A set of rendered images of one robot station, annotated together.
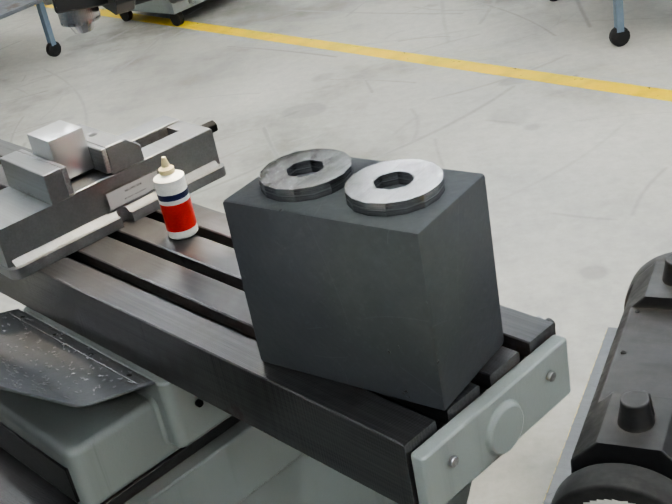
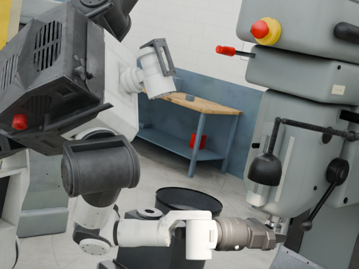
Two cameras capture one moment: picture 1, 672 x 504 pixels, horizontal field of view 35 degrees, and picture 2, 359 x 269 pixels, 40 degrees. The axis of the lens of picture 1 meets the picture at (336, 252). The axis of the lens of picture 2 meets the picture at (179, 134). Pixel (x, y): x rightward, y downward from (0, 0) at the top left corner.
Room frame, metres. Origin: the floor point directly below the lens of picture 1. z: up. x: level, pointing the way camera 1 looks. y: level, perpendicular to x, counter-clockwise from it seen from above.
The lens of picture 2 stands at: (2.50, -0.23, 1.72)
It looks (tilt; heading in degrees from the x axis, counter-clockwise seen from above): 11 degrees down; 173
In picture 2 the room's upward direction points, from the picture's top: 12 degrees clockwise
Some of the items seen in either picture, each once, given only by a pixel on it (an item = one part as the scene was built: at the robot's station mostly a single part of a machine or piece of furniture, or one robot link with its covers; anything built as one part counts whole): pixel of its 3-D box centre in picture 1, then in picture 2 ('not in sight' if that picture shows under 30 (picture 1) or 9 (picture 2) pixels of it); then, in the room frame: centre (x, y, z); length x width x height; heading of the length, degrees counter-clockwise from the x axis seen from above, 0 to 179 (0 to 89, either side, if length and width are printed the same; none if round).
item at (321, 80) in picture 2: not in sight; (319, 76); (1.23, 0.27, 1.68); 0.34 x 0.24 x 0.10; 130
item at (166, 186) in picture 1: (173, 195); not in sight; (1.27, 0.19, 0.96); 0.04 x 0.04 x 0.11
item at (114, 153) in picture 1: (99, 146); not in sight; (1.40, 0.29, 0.99); 0.12 x 0.06 x 0.04; 38
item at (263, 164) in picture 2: not in sight; (266, 167); (1.46, 0.11, 1.47); 0.07 x 0.07 x 0.06
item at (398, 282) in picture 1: (365, 267); (155, 243); (0.91, -0.02, 1.00); 0.22 x 0.12 x 0.20; 50
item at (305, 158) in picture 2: not in sight; (292, 153); (1.25, 0.24, 1.47); 0.21 x 0.19 x 0.32; 40
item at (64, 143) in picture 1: (60, 150); not in sight; (1.37, 0.34, 1.01); 0.06 x 0.05 x 0.06; 38
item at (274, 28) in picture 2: not in sight; (267, 31); (1.40, 0.06, 1.76); 0.06 x 0.02 x 0.06; 40
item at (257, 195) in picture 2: not in sight; (265, 164); (1.32, 0.15, 1.45); 0.04 x 0.04 x 0.21; 40
